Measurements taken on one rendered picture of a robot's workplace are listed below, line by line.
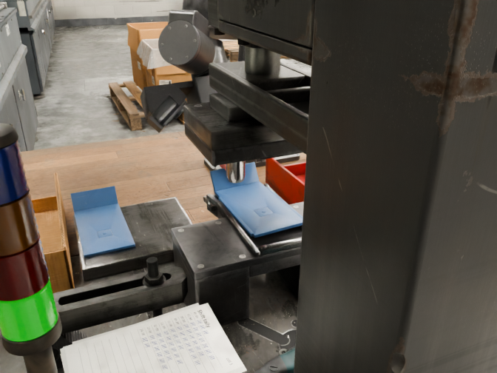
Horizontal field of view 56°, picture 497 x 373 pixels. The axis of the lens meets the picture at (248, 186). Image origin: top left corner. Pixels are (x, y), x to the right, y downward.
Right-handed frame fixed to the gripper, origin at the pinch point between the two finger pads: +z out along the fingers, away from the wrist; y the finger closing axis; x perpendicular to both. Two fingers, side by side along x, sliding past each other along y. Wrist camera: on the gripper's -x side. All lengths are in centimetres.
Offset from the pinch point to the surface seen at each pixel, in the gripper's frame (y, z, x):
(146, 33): -348, -169, 73
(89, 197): -15.8, -2.9, -19.9
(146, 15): -950, -465, 220
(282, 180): -11.1, 2.0, 12.2
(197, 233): 7.6, 6.5, -9.4
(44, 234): -15.1, 1.4, -27.6
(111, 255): -3.7, 6.9, -19.2
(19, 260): 30.8, 4.6, -26.5
